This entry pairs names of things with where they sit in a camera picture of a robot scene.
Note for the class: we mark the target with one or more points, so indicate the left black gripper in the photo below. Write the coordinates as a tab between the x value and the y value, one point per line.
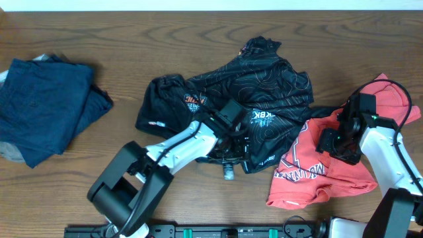
233	151

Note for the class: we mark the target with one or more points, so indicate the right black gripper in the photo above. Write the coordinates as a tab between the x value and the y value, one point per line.
326	143

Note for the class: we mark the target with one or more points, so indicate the red printed t-shirt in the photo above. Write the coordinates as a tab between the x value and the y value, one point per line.
305	176

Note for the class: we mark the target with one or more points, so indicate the black patterned jersey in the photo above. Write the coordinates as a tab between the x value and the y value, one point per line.
277	99

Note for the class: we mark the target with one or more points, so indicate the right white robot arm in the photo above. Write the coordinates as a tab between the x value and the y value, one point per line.
377	138

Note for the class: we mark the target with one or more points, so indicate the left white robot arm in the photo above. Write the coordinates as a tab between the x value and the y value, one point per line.
131	186

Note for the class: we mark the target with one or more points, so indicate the folded navy blue garment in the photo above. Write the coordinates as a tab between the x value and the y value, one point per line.
45	104

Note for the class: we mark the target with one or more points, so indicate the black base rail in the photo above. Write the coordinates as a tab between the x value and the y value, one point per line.
294	229

